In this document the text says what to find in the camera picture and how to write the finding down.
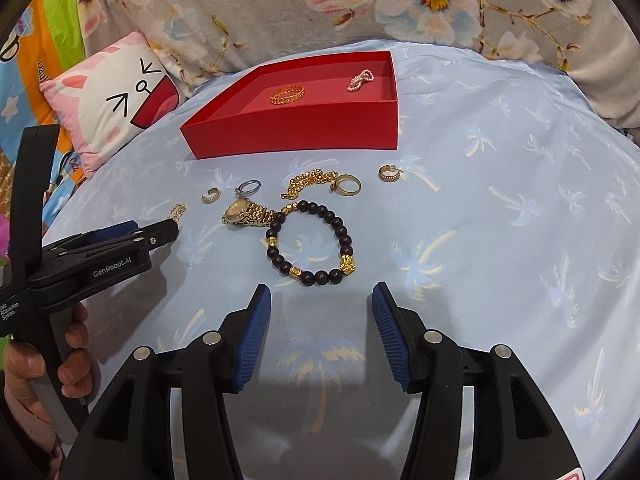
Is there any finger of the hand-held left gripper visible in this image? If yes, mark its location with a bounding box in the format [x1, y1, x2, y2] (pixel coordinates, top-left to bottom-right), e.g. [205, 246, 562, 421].
[45, 219, 180, 263]
[65, 220, 140, 248]

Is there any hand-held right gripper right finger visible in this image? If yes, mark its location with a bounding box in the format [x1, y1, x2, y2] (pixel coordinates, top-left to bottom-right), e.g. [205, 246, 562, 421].
[371, 281, 583, 480]

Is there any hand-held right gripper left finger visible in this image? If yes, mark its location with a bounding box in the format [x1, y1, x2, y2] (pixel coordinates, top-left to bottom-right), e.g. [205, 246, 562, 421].
[60, 283, 273, 480]

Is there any gold wristwatch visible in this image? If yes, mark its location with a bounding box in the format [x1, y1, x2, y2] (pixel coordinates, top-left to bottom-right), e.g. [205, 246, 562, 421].
[221, 197, 275, 229]

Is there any dark wooden bead bracelet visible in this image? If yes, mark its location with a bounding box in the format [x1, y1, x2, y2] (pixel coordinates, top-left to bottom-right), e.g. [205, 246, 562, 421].
[265, 200, 358, 283]

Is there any gold chain necklace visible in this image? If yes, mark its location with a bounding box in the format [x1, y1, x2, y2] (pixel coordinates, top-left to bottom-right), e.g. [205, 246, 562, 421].
[280, 170, 337, 202]

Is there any gold clover ring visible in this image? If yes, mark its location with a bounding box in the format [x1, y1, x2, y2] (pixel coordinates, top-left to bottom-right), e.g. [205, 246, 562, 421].
[331, 174, 362, 197]

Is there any red jewelry box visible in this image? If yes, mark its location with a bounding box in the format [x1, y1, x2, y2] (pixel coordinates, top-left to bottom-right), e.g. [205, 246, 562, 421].
[179, 51, 401, 161]

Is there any person's left hand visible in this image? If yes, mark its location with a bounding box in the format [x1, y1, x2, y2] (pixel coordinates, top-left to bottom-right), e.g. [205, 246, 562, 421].
[0, 302, 96, 466]

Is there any light blue palm print sheet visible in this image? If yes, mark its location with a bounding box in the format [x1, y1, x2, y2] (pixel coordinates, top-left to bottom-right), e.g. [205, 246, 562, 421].
[40, 37, 640, 480]

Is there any pink cat face pillow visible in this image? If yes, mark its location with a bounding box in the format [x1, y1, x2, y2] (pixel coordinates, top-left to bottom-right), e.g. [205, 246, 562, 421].
[39, 30, 188, 178]

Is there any colourful cartoon cloth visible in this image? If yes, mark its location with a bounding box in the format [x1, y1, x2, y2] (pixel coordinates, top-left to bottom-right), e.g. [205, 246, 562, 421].
[0, 0, 101, 261]

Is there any grey floral blanket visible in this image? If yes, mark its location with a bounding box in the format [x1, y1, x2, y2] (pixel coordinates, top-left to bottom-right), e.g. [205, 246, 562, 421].
[75, 0, 640, 131]

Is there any gold braided bracelet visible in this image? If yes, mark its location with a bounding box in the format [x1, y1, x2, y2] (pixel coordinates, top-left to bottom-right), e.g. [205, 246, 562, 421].
[270, 86, 305, 106]

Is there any pink pearl bead bracelet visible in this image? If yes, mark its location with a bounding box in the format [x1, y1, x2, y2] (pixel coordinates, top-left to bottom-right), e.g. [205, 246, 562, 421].
[347, 70, 375, 93]

